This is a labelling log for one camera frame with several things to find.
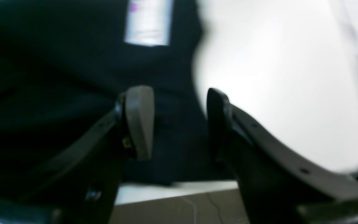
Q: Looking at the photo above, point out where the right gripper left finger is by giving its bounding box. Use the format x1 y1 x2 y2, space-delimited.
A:
0 86 155 224

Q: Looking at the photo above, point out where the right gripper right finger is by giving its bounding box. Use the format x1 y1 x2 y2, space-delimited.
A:
206 88 358 224

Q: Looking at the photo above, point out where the black T-shirt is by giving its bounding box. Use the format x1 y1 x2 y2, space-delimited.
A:
0 0 234 189

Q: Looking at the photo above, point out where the white shirt label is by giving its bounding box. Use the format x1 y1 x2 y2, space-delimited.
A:
124 0 174 47

